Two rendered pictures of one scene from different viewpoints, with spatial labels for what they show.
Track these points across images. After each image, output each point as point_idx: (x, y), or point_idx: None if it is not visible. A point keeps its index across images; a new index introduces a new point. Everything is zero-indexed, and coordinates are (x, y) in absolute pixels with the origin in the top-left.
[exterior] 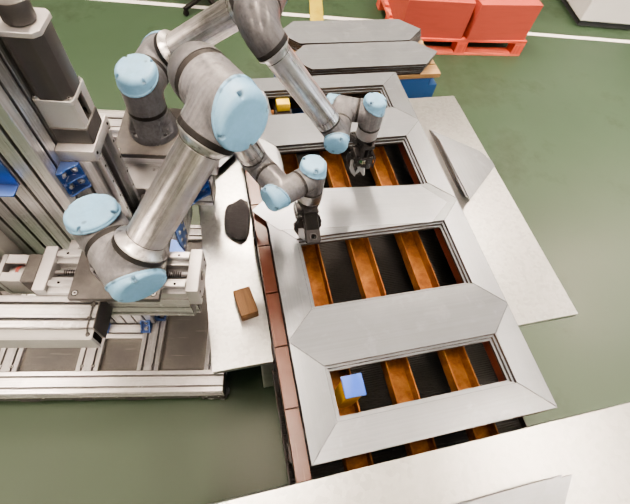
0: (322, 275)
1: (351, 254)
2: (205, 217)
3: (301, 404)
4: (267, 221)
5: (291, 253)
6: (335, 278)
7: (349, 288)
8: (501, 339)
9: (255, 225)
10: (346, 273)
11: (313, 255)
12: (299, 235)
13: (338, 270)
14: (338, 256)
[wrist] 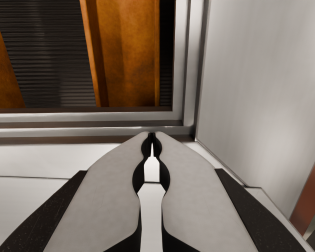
0: (97, 16)
1: None
2: None
3: None
4: (287, 222)
5: (254, 55)
6: (74, 43)
7: (41, 10)
8: None
9: None
10: (49, 52)
11: (117, 90)
12: (205, 164)
13: (67, 62)
14: (66, 95)
